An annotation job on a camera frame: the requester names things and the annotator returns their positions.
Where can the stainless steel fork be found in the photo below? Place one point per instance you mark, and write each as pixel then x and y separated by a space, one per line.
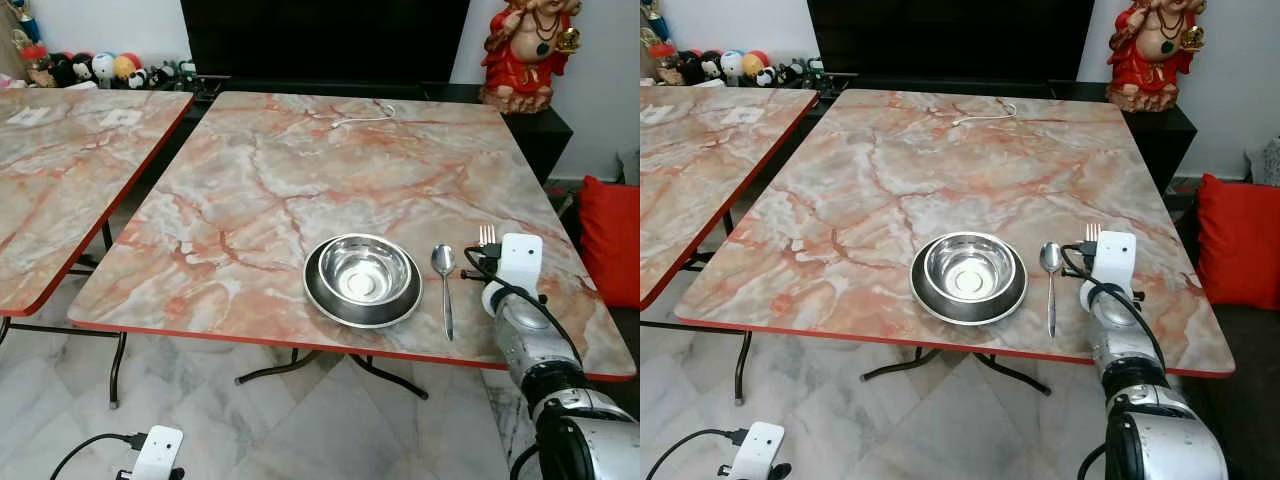
pixel 488 237
pixel 1093 233

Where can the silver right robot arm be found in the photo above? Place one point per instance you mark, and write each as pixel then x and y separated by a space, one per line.
pixel 530 340
pixel 1125 340

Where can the red cushion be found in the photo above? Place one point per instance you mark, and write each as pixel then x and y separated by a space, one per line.
pixel 1240 240
pixel 612 240

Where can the marble pattern folding table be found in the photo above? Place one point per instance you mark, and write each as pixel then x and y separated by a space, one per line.
pixel 300 180
pixel 60 170
pixel 900 180
pixel 700 170

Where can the white paper piece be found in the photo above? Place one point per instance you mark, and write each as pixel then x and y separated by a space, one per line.
pixel 121 118
pixel 743 116
pixel 28 115

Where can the dark round plush toy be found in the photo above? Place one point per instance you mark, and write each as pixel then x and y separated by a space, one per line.
pixel 692 66
pixel 65 68

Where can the stainless steel spoon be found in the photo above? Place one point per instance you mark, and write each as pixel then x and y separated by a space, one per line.
pixel 443 260
pixel 1050 258

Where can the white round plush toy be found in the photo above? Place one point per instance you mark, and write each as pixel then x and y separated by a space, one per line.
pixel 103 66
pixel 733 64

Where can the red laughing buddha statue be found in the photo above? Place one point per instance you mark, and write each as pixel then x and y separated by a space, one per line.
pixel 525 70
pixel 1150 70

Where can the small panda toy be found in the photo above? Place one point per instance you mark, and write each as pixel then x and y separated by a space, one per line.
pixel 766 76
pixel 138 78

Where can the orange yellow round plush toy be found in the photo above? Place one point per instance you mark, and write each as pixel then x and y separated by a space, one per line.
pixel 756 62
pixel 126 64

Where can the blue figurine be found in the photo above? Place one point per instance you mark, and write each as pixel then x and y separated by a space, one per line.
pixel 22 20
pixel 655 20

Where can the green dark toy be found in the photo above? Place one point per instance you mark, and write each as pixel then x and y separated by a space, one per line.
pixel 800 72
pixel 172 74

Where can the stainless steel bowl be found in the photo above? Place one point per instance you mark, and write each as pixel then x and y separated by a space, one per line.
pixel 365 268
pixel 970 266

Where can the stainless steel plate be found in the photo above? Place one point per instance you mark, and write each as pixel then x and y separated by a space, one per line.
pixel 360 316
pixel 965 314

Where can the black television screen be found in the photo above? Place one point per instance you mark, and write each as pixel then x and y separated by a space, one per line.
pixel 950 40
pixel 320 40

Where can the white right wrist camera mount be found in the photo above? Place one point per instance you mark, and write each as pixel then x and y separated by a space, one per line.
pixel 520 262
pixel 1115 258

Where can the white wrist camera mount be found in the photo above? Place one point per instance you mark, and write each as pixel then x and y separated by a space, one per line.
pixel 760 448
pixel 158 450
pixel 1115 258
pixel 520 262

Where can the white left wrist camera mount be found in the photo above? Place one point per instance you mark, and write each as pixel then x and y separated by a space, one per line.
pixel 760 448
pixel 158 450

